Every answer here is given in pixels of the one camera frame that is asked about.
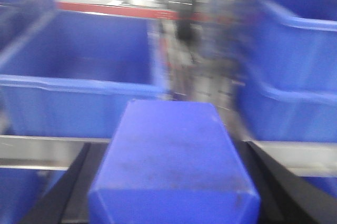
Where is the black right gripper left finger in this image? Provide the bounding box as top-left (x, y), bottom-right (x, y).
top-left (19, 143), bottom-right (108, 223)

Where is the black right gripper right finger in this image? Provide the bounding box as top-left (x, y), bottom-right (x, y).
top-left (234, 141), bottom-right (336, 223)

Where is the blue bottle part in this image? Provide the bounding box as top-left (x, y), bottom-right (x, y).
top-left (88, 100), bottom-right (261, 223)

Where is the steel storage rack near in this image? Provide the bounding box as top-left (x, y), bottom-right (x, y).
top-left (1, 135), bottom-right (336, 177)

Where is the large blue bin lower right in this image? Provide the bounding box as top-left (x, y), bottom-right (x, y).
top-left (237, 0), bottom-right (336, 142)

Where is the large blue bin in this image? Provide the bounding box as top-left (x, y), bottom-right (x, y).
top-left (237, 0), bottom-right (336, 142)
top-left (1, 10), bottom-right (168, 138)

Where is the large blue bin lower middle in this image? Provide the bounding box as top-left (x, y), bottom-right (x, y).
top-left (1, 10), bottom-right (168, 138)

